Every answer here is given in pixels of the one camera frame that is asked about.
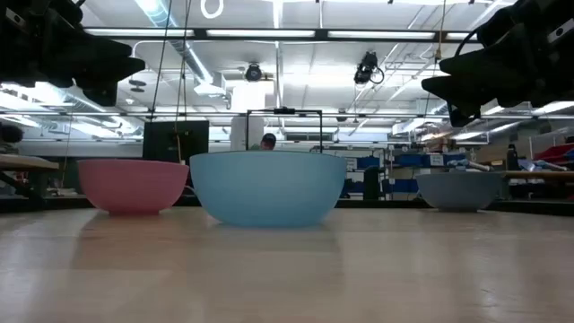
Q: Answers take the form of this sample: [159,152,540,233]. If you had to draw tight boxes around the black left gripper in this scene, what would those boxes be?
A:
[0,0,147,108]

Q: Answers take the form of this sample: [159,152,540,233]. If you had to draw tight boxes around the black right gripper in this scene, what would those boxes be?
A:
[421,0,574,128]

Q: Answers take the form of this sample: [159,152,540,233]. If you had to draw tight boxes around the grey-blue plastic bowl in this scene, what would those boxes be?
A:
[414,171,504,213]

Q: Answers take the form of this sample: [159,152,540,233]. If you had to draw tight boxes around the pink plastic bowl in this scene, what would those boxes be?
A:
[76,158,190,216]

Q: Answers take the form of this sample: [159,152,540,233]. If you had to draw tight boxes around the large light blue bowl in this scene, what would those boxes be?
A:
[189,150,348,228]

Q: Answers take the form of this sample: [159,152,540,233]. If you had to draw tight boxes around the black bottle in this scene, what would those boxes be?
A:
[506,144,521,171]

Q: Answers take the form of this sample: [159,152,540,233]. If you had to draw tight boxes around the blue storage bins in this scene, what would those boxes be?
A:
[394,153,446,169]

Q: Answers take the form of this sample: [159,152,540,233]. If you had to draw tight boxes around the black monitor screen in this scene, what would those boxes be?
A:
[143,119,211,164]

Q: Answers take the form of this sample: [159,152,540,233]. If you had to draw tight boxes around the long wooden workbench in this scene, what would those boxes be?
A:
[500,170,574,201]

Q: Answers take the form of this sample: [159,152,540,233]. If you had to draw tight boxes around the person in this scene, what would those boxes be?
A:
[248,132,278,152]
[0,124,24,156]

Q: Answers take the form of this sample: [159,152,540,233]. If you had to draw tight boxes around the wooden workbench with black legs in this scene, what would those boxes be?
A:
[0,153,60,201]

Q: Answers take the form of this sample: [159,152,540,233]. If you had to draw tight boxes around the black chair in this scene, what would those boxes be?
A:
[362,165,382,201]

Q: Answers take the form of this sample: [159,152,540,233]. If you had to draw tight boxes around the thin black hanging cable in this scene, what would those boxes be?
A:
[173,0,193,135]
[150,0,174,122]

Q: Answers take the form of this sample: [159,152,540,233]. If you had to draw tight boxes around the black overhead camera with cable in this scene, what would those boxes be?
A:
[352,50,386,86]

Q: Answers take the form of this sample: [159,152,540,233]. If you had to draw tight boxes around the small round black ceiling camera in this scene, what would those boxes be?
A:
[244,63,264,83]

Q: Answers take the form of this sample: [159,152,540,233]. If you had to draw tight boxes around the black overhead frame bar with lights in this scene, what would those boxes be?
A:
[83,27,484,44]

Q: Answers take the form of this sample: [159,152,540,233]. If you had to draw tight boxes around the black metal rig frame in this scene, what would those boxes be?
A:
[245,108,325,154]

